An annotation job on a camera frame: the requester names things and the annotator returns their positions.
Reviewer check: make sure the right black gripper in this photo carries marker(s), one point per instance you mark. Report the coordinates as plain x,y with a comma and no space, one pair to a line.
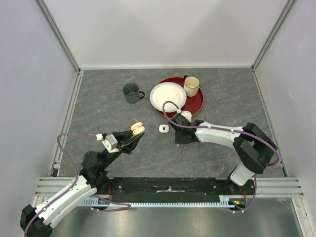
179,140

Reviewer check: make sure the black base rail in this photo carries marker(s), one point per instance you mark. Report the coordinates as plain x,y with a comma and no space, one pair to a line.
173,190

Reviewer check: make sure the red round tray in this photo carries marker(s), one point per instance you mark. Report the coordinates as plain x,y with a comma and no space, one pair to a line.
193,104

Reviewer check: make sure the dark green mug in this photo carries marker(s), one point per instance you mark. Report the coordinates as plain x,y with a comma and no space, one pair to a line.
132,93

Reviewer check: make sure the beige cup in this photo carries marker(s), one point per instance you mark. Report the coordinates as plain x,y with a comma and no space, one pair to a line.
191,85

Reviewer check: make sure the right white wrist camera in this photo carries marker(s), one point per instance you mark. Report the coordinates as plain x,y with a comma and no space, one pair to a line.
186,114

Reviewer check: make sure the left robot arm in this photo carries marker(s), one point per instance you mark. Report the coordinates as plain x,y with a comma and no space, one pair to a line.
39,221

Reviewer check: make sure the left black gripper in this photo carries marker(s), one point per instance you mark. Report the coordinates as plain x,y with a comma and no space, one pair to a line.
127,144

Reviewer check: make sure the aluminium post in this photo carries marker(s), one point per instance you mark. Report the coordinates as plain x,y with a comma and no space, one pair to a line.
57,33
273,33

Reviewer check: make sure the right rear aluminium post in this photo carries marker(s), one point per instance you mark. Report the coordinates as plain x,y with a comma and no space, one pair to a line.
273,33

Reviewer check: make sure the slotted cable duct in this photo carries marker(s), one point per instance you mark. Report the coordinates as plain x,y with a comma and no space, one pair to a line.
223,202

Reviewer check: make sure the left rear aluminium post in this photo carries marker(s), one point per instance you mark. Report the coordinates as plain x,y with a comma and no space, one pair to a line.
57,33

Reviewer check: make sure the white earbud case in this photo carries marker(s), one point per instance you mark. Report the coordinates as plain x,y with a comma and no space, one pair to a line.
163,128

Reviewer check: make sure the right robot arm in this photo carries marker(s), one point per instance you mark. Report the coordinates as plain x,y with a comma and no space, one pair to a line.
254,148

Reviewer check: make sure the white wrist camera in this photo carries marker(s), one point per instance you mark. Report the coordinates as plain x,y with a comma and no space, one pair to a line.
109,141
186,114

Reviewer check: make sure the front aluminium frame rail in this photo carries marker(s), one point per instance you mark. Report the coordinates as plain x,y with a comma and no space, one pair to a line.
266,187

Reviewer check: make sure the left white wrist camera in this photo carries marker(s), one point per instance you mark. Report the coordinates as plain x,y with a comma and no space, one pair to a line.
109,141

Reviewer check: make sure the pink earbud case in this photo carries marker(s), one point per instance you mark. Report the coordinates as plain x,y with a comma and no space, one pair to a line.
137,128

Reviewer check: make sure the white plate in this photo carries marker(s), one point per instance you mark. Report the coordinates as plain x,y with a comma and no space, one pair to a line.
167,91

